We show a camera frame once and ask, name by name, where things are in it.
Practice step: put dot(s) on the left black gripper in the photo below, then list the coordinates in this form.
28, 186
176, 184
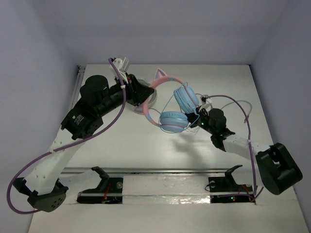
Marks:
132, 88

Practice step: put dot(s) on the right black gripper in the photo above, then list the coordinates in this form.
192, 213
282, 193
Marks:
192, 116

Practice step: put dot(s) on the pink blue cat-ear headphones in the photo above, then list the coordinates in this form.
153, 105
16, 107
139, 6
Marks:
183, 100

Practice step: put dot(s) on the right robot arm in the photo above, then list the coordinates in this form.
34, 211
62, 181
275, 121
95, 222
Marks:
273, 166

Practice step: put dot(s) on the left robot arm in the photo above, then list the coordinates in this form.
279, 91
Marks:
97, 110

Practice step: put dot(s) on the white foil-taped block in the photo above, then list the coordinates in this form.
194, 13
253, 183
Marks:
165, 189

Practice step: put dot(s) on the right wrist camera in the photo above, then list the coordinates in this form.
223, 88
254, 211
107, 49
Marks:
206, 102

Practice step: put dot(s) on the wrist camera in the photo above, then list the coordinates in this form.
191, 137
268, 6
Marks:
122, 65
206, 102

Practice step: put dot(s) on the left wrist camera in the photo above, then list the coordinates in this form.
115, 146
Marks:
122, 65

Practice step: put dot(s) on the aluminium rail frame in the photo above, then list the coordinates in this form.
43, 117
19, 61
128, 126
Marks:
68, 139

